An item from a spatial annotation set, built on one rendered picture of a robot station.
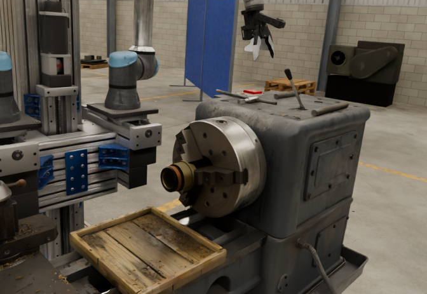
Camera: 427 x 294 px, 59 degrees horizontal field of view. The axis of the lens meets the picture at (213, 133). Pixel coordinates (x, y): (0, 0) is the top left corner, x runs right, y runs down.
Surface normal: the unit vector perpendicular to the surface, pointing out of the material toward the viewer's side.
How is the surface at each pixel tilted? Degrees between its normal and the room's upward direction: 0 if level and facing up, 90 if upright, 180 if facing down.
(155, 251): 0
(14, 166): 90
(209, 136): 90
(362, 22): 90
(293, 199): 89
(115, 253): 0
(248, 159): 64
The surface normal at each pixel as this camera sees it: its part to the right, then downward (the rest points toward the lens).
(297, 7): -0.61, 0.17
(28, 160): 0.69, 0.24
